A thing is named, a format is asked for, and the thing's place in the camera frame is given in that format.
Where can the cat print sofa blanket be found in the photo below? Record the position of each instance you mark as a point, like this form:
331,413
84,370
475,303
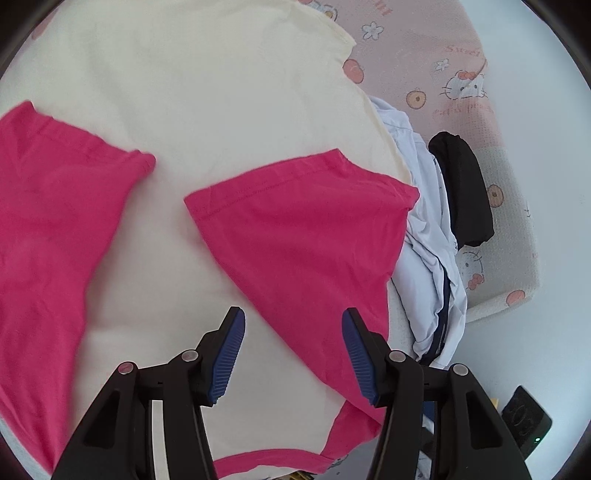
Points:
498,138

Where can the black garment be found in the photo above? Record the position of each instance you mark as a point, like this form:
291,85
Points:
466,194

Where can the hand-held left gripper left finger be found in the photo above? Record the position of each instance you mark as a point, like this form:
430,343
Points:
228,355

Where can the pink and cream T-shirt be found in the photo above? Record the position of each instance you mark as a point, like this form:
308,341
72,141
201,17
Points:
207,115

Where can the white garment with navy trim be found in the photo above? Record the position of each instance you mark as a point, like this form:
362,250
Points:
429,258

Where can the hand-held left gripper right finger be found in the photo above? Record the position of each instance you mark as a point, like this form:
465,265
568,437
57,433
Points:
361,357

